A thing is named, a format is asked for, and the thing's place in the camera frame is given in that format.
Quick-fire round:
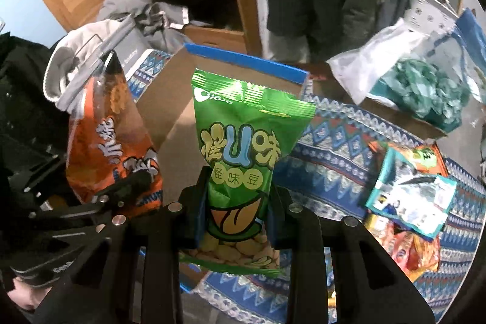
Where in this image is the blue patterned tablecloth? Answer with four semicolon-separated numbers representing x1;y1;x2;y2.
128;45;485;323

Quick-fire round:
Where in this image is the blue-rimmed cardboard box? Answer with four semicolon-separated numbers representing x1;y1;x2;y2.
136;43;309;295

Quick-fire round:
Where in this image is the yellow long cracker pack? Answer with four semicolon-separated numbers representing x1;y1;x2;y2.
363;212;393;238

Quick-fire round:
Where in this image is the teal crumpled fabric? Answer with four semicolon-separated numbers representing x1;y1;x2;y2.
371;58;471;133

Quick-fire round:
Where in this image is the orange green rice-cracker bag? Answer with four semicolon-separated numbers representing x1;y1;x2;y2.
368;141;449;177

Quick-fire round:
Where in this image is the person's left hand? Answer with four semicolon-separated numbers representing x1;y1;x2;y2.
7;278;51;311

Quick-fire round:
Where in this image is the french-fry snack bag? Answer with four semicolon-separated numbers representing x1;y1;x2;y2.
383;230;441;282

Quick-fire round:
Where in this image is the white plastic bag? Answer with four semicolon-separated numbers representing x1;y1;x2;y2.
327;18;427;105

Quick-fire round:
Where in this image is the blue plastic bag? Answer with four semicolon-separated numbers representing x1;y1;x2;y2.
447;7;486;104

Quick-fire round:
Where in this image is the grey clothes pile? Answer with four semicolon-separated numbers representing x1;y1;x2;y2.
96;0;211;53

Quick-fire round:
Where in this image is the grey fabric laundry basket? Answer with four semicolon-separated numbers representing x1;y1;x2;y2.
42;18;153;114

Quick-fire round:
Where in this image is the orange snack bag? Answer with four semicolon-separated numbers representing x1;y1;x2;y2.
66;51;163;217

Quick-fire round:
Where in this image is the teal white snack bag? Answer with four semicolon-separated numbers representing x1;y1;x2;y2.
366;147;456;241

